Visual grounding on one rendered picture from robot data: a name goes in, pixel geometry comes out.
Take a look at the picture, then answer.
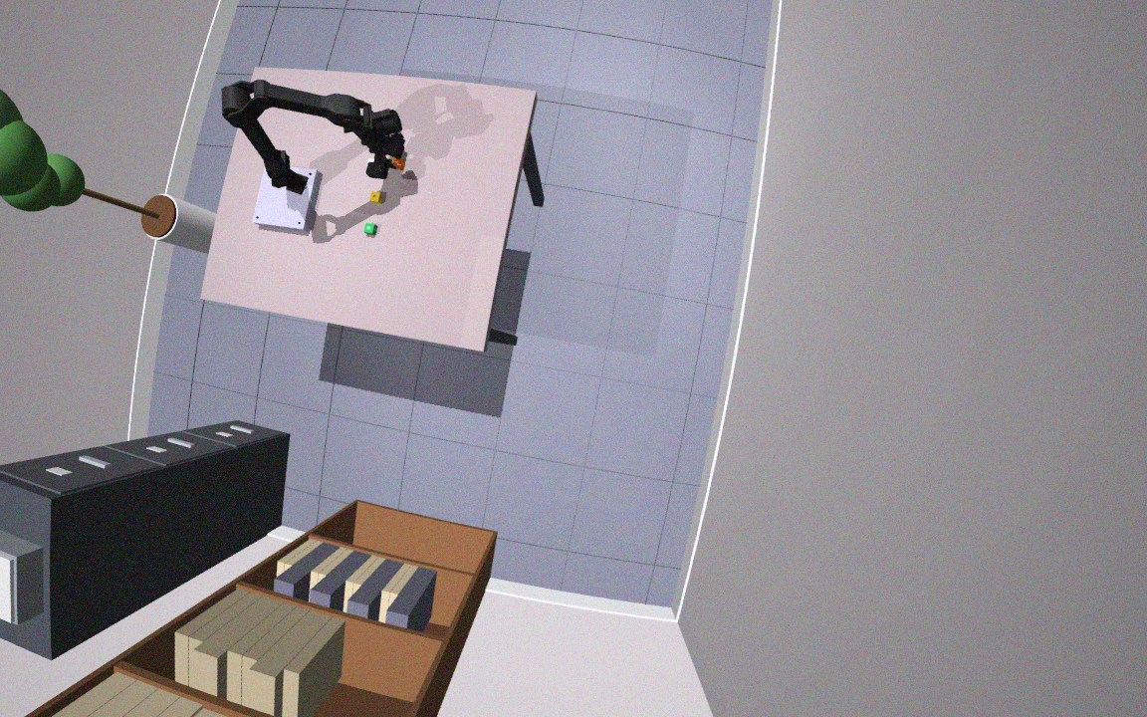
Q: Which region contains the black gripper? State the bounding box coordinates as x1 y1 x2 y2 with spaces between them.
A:
361 135 396 179

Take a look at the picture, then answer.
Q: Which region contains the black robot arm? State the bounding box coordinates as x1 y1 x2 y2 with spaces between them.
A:
221 79 405 195

